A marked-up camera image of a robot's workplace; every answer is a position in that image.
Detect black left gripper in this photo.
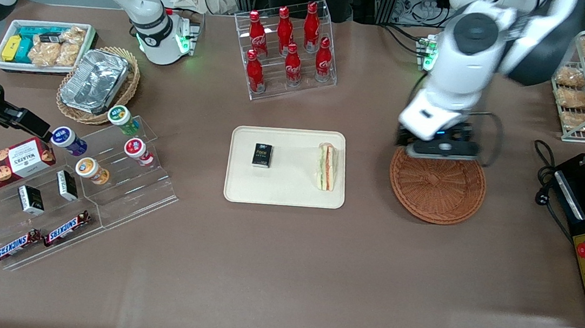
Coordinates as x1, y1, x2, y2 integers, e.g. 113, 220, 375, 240
394, 115, 476, 154

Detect triangular sandwich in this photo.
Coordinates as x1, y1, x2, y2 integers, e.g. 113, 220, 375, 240
313, 142, 340, 192

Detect brown round wicker basket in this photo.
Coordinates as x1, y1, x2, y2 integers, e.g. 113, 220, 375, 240
384, 145, 490, 229

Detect silver foil tray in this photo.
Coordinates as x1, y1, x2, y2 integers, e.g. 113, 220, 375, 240
58, 45, 131, 117

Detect light wicker basket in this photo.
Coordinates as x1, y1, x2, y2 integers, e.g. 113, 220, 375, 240
54, 42, 143, 130

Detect beige plastic tray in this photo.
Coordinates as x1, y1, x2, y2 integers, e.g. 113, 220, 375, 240
223, 121, 352, 214

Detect purple yogurt cup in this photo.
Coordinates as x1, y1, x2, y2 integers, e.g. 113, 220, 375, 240
49, 125, 90, 158

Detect white plastic bin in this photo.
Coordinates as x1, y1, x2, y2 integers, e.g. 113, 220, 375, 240
0, 15, 98, 81

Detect short teal box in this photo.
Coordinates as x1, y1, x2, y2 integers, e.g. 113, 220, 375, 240
14, 38, 34, 64

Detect clear bag of crackers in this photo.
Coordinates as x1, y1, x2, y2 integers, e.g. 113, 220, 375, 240
28, 39, 62, 68
56, 25, 88, 68

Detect yellow small box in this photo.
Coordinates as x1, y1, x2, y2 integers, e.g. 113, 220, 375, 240
1, 34, 23, 63

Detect black box white label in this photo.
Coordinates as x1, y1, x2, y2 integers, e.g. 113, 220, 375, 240
15, 185, 47, 217
54, 169, 81, 202

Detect orange yogurt cup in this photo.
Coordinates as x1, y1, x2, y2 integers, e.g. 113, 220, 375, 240
74, 156, 111, 186

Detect long teal box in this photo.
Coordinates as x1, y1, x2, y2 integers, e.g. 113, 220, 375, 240
16, 22, 68, 45

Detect green yogurt cup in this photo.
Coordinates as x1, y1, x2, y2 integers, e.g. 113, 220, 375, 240
105, 104, 143, 137

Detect red yogurt cup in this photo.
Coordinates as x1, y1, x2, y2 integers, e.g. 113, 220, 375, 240
122, 137, 156, 167

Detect snickers chocolate bar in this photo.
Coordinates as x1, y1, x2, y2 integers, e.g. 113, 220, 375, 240
0, 225, 44, 270
43, 207, 93, 251

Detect clear acrylic bottle rack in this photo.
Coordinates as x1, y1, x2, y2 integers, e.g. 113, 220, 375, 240
225, 0, 346, 109

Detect red cola bottle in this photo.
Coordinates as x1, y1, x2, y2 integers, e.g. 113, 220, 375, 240
243, 49, 269, 94
313, 36, 336, 83
274, 6, 297, 56
282, 42, 305, 86
245, 10, 272, 59
302, 1, 324, 53

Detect black box gold print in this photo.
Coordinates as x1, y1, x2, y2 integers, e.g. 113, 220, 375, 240
251, 143, 273, 169

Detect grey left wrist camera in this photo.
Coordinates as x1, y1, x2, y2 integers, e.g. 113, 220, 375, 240
405, 135, 482, 165

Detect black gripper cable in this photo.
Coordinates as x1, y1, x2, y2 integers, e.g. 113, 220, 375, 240
464, 110, 506, 168

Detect black power cable with plug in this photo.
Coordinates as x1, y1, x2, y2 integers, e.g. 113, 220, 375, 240
524, 139, 584, 244

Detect black arm base cables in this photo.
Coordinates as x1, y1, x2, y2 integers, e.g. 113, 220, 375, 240
378, 24, 432, 58

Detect tangled black cables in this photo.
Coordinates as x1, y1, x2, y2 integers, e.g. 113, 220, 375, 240
397, 0, 451, 30

